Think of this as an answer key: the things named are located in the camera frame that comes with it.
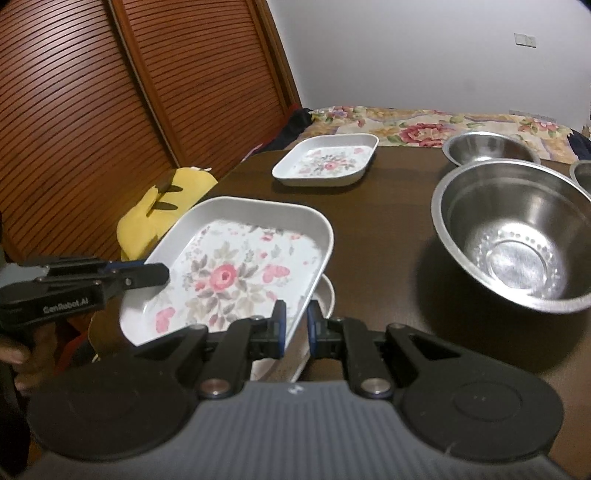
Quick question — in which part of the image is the small steel bowl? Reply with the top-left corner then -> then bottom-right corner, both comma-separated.
569,160 -> 591,192

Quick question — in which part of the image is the yellow plush cushion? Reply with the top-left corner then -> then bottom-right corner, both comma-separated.
116,167 -> 219,260

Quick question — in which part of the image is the person's left hand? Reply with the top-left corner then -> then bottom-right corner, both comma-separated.
0,316 -> 61,395

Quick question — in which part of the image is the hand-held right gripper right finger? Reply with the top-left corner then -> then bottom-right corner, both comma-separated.
307,300 -> 463,398

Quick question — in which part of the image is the wooden louvered wardrobe door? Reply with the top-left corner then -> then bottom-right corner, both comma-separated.
0,0 -> 182,266
110,0 -> 304,182

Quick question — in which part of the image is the red cloth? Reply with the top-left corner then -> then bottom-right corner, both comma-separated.
55,318 -> 95,367

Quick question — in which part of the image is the floral blanket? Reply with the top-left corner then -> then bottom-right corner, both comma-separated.
308,105 -> 578,160

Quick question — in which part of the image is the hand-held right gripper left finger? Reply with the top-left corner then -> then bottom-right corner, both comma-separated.
134,300 -> 288,400

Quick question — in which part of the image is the dark blue cloth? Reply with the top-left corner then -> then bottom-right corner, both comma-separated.
567,129 -> 591,160

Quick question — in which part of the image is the large steel bowl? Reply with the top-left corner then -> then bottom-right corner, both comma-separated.
431,158 -> 591,315

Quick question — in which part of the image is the plain white tray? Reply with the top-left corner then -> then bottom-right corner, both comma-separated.
249,272 -> 336,383

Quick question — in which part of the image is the small floral tray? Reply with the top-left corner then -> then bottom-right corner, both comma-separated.
271,134 -> 379,187

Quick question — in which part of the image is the large floral tray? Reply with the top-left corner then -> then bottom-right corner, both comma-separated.
119,196 -> 334,348

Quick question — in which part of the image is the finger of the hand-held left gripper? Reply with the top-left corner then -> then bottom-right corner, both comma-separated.
21,256 -> 147,278
39,262 -> 171,301

